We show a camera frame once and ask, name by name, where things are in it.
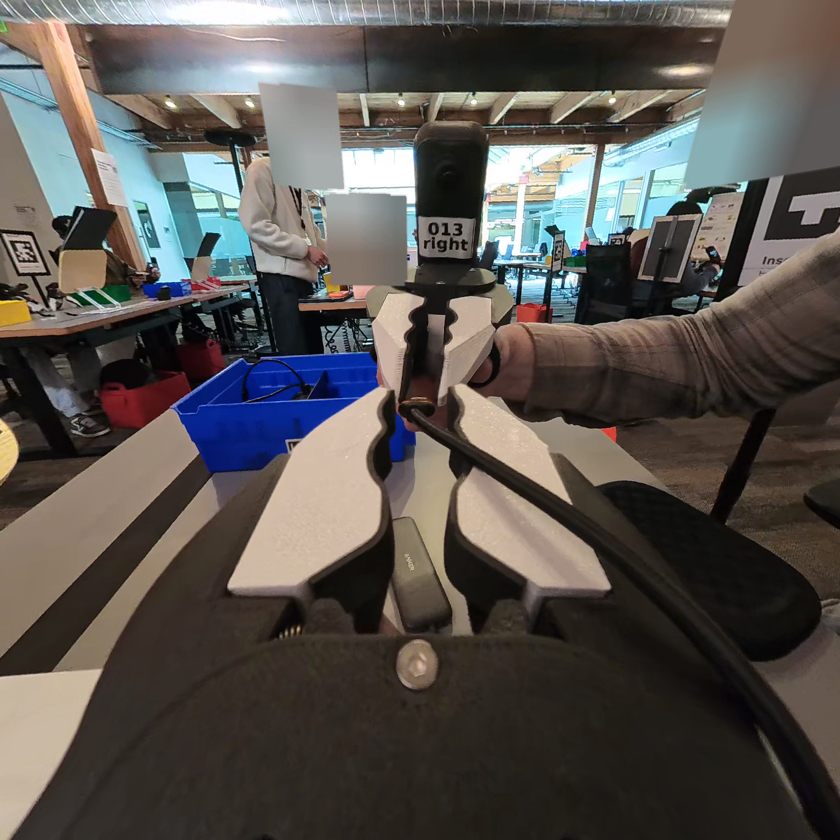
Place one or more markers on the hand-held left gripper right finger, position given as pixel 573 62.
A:
pixel 525 525

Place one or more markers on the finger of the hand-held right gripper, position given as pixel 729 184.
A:
pixel 466 348
pixel 394 341

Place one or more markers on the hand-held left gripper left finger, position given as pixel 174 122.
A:
pixel 309 525

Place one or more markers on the blue plastic bin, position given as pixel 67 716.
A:
pixel 250 427

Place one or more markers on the slim black usb hub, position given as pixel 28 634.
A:
pixel 420 578

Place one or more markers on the person's right forearm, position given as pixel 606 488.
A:
pixel 683 341

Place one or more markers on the person's right hand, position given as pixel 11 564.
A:
pixel 505 368

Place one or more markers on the wooden work table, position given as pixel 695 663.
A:
pixel 92 315
pixel 335 305

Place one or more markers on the orange plastic bin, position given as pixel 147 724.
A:
pixel 532 313

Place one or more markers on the black wrist rest pad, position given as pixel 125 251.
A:
pixel 715 565

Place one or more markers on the red plastic bin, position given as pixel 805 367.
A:
pixel 145 400

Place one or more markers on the black pole stand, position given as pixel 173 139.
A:
pixel 234 151

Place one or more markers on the instruction sheet on stand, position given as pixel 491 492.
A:
pixel 7 453

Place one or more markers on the printed tag board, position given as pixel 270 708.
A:
pixel 801 223

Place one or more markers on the white stand base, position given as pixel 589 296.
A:
pixel 33 748

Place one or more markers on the yellow plastic bin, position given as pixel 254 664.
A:
pixel 13 313

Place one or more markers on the wooden column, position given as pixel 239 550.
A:
pixel 85 131

